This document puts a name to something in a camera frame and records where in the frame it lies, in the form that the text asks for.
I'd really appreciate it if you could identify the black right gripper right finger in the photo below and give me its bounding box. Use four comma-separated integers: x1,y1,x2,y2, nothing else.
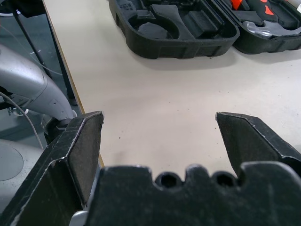
215,112,301,178

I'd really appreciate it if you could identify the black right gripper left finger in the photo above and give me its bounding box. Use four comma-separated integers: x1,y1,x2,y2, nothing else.
0,111,104,226

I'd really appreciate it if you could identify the black tool case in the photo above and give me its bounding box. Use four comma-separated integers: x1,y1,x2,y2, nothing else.
108,0,301,59

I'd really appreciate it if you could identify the silver robot body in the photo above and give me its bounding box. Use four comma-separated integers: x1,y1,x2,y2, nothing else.
0,44,77,123

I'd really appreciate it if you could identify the black table leg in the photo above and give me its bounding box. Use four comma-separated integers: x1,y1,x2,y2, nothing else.
42,0,79,105

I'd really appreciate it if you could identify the thin grey cable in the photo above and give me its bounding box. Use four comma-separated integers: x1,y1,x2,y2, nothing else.
0,91,45,150

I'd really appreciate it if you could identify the silver hammer orange-black handle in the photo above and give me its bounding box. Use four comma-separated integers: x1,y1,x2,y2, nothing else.
243,0,286,38

